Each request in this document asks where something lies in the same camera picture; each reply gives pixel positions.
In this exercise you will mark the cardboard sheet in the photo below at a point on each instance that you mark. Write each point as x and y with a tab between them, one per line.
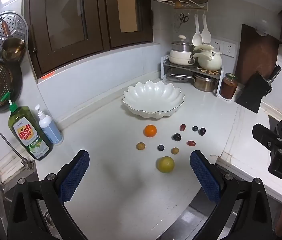
129	5

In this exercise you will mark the brass ladle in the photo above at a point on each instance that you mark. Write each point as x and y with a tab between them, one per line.
13	50

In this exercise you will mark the cream lid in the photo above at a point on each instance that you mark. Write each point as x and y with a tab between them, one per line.
203	47

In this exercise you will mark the yellow longan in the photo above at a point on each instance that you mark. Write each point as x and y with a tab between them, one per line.
140	146
175	150

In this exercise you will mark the orange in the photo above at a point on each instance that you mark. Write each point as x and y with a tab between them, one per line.
150	130

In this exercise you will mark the blueberry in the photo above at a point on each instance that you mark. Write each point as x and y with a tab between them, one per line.
195	128
160	147

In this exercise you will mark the metal faucet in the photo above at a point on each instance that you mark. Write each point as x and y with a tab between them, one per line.
28	163

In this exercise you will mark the white scalloped bowl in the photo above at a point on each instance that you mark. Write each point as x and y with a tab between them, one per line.
153	97

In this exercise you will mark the white wall socket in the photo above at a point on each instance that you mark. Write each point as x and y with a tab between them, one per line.
228	48
216	45

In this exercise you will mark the dark wooden window frame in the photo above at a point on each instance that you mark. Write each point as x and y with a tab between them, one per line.
96	30

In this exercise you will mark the steel pot with glass lid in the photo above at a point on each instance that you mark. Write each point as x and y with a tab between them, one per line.
181	47

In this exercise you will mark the white corner rack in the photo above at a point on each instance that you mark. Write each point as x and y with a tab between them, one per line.
164	66

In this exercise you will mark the white rice paddle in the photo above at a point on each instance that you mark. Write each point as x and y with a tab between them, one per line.
206	33

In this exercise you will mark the green dish soap bottle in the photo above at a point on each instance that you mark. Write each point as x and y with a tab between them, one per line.
28	135

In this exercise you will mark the black knife block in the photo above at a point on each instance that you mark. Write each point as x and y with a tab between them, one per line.
252	92

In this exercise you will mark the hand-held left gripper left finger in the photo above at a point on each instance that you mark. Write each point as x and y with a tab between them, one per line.
74	177

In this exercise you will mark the yellow-green apple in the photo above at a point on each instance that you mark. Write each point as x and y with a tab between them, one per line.
166	164

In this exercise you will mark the dark wooden cutting board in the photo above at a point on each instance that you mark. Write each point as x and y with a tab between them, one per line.
255	55

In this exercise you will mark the black frying pan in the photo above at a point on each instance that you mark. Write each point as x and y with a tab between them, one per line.
18	80

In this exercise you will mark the cream pan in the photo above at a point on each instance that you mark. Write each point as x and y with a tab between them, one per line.
179	57

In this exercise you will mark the wooden trivet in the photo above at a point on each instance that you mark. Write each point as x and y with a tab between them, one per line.
207	71

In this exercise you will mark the dark purple plum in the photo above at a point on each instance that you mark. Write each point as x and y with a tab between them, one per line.
177	137
202	131

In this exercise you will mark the stainless steel pot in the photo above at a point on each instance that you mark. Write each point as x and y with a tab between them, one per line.
204	83

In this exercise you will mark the white pump bottle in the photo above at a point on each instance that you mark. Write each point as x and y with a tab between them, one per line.
51	132

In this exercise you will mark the white wall rack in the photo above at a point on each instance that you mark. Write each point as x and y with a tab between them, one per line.
193	5

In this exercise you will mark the flat steel lid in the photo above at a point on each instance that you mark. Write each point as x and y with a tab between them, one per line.
179	77

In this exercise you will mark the black scissors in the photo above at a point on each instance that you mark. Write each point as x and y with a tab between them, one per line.
184	18

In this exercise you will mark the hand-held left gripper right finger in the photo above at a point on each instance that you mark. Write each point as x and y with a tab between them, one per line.
204	177

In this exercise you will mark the jar of red sauce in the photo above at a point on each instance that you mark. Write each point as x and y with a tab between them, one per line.
228	87

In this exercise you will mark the white spoon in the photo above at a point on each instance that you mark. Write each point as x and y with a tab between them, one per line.
197	38

